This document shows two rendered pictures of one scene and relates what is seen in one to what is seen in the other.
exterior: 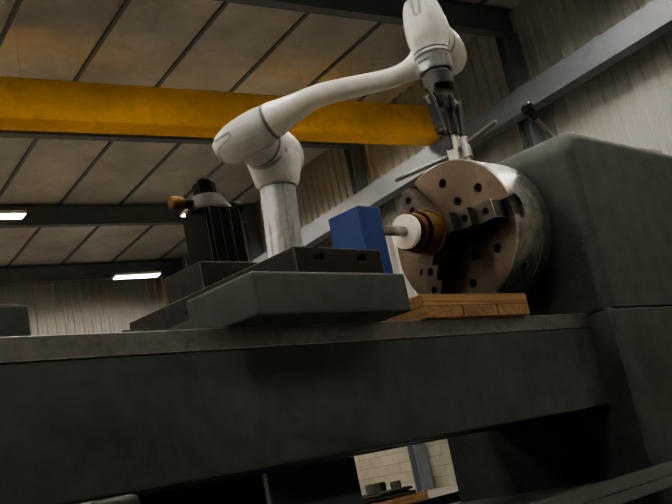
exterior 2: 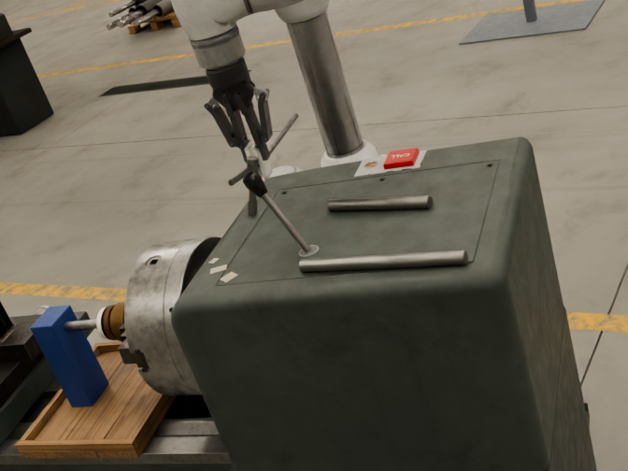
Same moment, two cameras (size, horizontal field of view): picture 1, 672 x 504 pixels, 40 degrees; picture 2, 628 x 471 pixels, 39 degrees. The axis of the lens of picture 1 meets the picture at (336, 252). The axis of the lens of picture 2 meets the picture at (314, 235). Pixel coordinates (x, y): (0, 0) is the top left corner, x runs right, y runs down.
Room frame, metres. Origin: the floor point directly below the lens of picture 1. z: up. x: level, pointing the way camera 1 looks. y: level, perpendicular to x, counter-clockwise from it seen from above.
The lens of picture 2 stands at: (1.68, -1.88, 1.95)
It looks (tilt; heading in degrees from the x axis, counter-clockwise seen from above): 26 degrees down; 72
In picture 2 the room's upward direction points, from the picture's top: 18 degrees counter-clockwise
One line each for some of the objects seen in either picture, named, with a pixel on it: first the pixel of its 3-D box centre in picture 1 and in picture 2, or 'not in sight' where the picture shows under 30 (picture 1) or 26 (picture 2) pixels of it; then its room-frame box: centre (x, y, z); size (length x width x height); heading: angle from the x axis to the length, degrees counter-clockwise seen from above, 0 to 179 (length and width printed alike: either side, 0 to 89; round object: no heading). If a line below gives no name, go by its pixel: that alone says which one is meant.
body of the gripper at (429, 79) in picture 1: (440, 91); (232, 85); (2.11, -0.33, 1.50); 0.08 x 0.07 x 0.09; 137
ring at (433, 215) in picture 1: (423, 232); (129, 321); (1.77, -0.18, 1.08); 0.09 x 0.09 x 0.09; 47
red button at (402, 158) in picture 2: not in sight; (401, 160); (2.36, -0.42, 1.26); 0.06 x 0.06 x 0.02; 47
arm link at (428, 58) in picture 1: (434, 64); (219, 48); (2.11, -0.33, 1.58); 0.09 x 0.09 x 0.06
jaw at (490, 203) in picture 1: (479, 217); (137, 343); (1.76, -0.29, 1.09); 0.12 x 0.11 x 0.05; 47
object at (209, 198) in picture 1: (207, 205); not in sight; (1.49, 0.20, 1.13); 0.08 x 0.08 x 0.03
